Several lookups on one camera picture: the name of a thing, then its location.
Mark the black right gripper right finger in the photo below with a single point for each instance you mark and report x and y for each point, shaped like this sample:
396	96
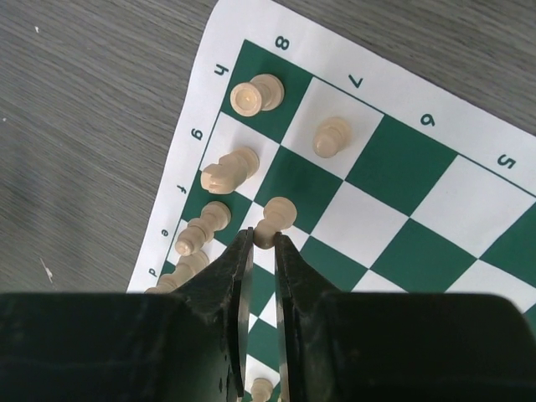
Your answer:
394	346

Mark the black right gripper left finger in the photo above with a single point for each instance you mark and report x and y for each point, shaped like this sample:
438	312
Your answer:
186	345

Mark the light knight chess piece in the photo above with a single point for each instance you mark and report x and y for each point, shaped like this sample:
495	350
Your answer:
231	170

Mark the green white chess mat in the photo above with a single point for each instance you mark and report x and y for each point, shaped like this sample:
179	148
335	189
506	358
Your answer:
432	195

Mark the light pawn chess piece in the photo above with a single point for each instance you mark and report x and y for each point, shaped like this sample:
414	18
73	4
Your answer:
332	136

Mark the light rook chess piece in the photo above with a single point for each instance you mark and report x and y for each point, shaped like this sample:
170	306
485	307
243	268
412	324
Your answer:
264	92

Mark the light bishop near edge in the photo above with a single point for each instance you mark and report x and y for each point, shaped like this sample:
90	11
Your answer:
215	216

